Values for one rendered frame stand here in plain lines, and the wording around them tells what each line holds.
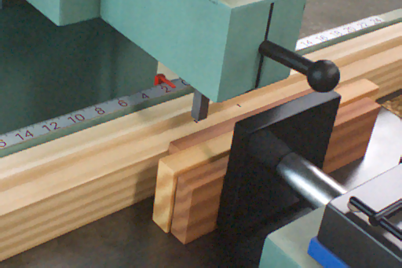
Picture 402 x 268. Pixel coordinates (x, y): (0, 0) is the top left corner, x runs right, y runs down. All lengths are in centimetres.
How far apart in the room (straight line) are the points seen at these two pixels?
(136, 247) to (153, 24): 15
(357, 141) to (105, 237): 22
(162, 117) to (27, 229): 13
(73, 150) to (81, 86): 22
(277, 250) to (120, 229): 13
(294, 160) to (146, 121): 11
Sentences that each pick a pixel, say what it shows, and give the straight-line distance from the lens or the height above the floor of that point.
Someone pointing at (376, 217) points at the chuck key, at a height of 101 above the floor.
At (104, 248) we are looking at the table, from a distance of 49.
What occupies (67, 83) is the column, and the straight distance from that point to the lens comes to 69.
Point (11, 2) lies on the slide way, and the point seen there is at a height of 99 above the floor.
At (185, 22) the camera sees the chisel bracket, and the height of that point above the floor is 104.
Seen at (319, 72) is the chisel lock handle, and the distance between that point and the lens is 42.
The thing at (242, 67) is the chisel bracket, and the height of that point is 102.
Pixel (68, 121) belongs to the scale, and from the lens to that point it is 51.
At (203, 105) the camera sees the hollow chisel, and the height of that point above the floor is 96.
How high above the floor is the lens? 125
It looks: 34 degrees down
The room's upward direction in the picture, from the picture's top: 8 degrees clockwise
